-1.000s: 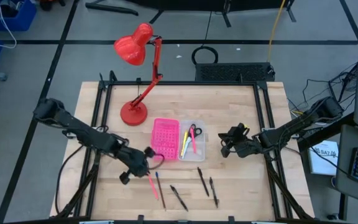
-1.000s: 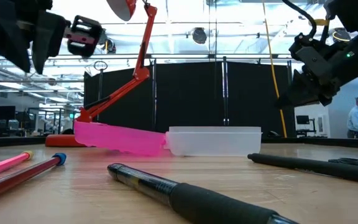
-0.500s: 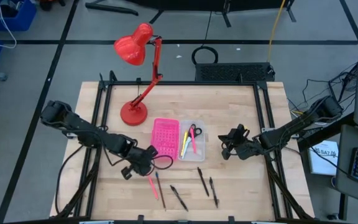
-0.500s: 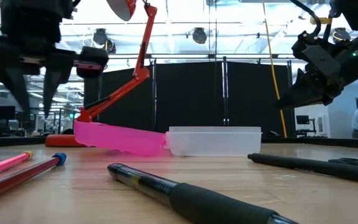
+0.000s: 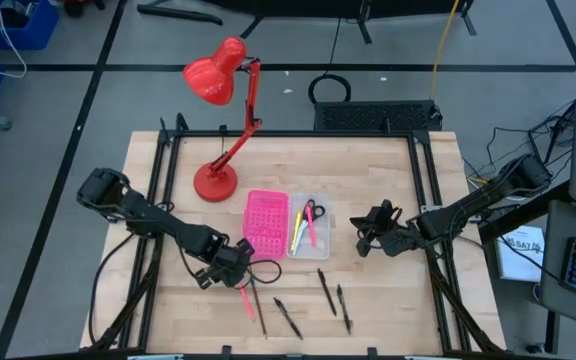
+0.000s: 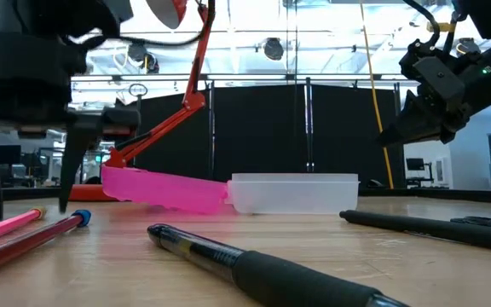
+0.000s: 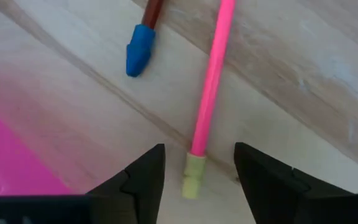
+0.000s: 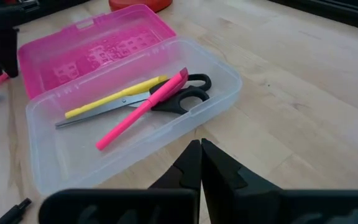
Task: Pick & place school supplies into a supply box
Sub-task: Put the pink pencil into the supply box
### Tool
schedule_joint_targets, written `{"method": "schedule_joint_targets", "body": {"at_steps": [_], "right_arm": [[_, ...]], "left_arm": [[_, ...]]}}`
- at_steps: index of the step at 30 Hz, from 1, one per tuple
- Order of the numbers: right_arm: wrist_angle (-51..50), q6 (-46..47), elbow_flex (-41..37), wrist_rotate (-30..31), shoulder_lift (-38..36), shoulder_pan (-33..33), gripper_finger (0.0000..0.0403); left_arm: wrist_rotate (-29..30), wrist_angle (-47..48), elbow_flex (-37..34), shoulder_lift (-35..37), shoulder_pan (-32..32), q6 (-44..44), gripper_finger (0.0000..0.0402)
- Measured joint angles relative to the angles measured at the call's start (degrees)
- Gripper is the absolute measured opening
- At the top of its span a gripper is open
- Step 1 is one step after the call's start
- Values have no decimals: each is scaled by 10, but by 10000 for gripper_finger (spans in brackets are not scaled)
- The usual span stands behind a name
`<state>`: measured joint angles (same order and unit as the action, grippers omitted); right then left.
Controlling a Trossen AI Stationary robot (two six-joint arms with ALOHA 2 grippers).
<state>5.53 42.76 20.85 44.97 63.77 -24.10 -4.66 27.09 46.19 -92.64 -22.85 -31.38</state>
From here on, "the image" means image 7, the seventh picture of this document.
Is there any pink pencil with pale eraser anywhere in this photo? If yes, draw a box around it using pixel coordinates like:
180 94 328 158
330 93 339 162
181 0 237 200

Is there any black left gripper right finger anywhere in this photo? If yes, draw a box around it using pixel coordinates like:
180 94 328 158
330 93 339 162
233 142 356 224

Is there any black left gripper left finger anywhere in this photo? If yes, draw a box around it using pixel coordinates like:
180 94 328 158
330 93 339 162
85 143 167 224

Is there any pink translucent box half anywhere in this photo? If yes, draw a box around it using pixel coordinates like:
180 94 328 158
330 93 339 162
0 98 75 197

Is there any dark red pencil blue eraser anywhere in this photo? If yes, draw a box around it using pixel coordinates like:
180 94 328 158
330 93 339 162
126 0 165 78

